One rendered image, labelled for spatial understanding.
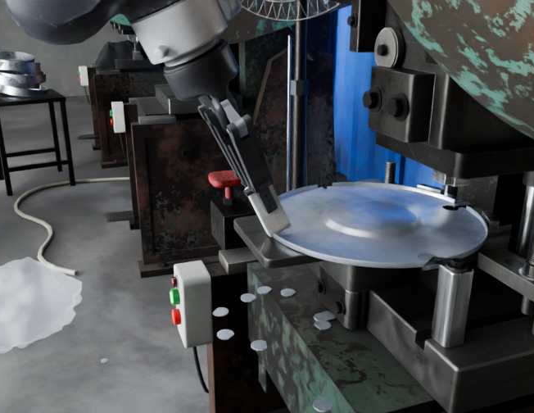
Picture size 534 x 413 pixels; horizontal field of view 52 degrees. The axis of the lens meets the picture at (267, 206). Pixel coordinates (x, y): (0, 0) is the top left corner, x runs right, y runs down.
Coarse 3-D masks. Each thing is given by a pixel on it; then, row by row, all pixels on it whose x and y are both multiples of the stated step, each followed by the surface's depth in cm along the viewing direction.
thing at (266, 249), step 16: (240, 224) 72; (256, 224) 72; (256, 240) 67; (272, 240) 67; (256, 256) 65; (272, 256) 63; (288, 256) 63; (304, 256) 63; (320, 272) 78; (336, 272) 73; (352, 272) 69; (368, 272) 70; (384, 272) 70; (400, 272) 72; (320, 288) 77; (336, 288) 73; (352, 288) 70; (368, 288) 70; (336, 304) 72; (352, 304) 71; (352, 320) 71
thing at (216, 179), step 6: (210, 174) 100; (216, 174) 100; (222, 174) 100; (228, 174) 100; (210, 180) 99; (216, 180) 97; (222, 180) 97; (228, 180) 97; (234, 180) 97; (240, 180) 98; (216, 186) 97; (222, 186) 97; (228, 186) 97; (234, 186) 98; (228, 192) 100; (228, 198) 101
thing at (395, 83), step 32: (384, 32) 70; (384, 64) 71; (416, 64) 67; (384, 96) 69; (416, 96) 64; (448, 96) 62; (384, 128) 70; (416, 128) 65; (448, 128) 63; (480, 128) 65; (512, 128) 67
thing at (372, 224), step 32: (288, 192) 82; (320, 192) 84; (352, 192) 84; (384, 192) 84; (416, 192) 83; (320, 224) 71; (352, 224) 70; (384, 224) 70; (416, 224) 70; (448, 224) 71; (480, 224) 71; (320, 256) 62; (352, 256) 62; (384, 256) 62; (416, 256) 62; (448, 256) 61
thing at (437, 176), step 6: (432, 174) 76; (438, 174) 75; (444, 174) 73; (438, 180) 75; (444, 180) 74; (450, 180) 74; (456, 180) 73; (462, 180) 73; (468, 180) 74; (456, 186) 73
